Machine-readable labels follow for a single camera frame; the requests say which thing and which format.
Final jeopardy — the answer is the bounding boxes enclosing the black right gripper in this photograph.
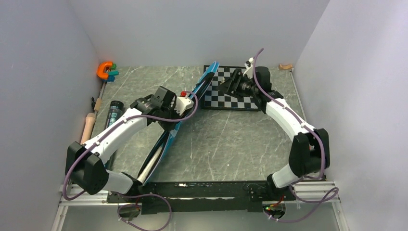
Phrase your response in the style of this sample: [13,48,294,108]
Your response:
[217,70,258,100]

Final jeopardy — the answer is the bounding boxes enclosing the blue racket bag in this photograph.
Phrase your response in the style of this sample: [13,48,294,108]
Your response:
[131,61,219,185]

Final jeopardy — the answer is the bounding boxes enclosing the black shuttlecock tube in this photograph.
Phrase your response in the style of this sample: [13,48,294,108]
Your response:
[104,100,125,129]

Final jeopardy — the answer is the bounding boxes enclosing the blue badminton racket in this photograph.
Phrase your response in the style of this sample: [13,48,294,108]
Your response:
[137,146,163,184]

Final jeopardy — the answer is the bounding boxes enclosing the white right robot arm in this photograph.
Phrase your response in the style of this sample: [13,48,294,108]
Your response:
[218,66,330,200]

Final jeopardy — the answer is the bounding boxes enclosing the black white chessboard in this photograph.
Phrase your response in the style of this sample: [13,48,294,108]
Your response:
[200,65,260,111]

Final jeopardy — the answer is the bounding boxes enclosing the tan wooden arch block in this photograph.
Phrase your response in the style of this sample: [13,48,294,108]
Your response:
[279,64,293,71]

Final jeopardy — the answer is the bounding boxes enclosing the green teal toy blocks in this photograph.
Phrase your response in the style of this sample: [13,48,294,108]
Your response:
[106,63,119,82]

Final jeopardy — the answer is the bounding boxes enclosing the orange magnet toy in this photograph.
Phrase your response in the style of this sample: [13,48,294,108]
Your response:
[96,61,114,80]

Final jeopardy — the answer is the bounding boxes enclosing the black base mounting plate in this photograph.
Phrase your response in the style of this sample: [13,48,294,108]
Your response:
[107,180,295,215]

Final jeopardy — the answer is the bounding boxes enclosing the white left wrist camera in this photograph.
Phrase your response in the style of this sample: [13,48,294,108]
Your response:
[174,91,194,116]

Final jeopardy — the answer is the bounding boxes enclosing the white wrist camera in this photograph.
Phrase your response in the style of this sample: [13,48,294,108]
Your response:
[174,91,194,116]
[243,57,254,78]

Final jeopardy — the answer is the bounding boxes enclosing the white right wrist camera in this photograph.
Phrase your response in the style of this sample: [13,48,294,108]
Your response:
[243,57,254,78]

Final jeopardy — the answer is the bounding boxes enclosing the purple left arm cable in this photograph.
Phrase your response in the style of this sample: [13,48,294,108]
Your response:
[62,90,199,231]

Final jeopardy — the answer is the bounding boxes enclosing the beige wooden handle tool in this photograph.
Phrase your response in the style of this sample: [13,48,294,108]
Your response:
[80,97,102,144]

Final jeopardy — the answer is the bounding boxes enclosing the aluminium frame rail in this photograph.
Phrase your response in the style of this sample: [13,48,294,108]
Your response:
[51,190,110,231]

